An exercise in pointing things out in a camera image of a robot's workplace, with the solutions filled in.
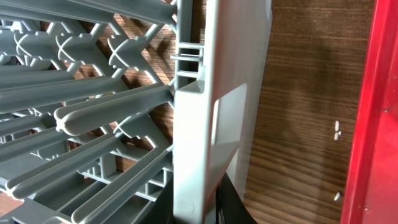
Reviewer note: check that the red plastic tray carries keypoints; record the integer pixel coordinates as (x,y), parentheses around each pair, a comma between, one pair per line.
(371,186)

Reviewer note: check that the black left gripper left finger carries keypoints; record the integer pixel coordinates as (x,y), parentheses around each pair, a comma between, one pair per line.
(162,210)

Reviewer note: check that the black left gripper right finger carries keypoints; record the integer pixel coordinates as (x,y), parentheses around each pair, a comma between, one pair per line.
(229,207)

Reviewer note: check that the grey dishwasher rack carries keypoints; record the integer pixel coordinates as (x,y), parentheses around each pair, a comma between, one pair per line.
(103,102)

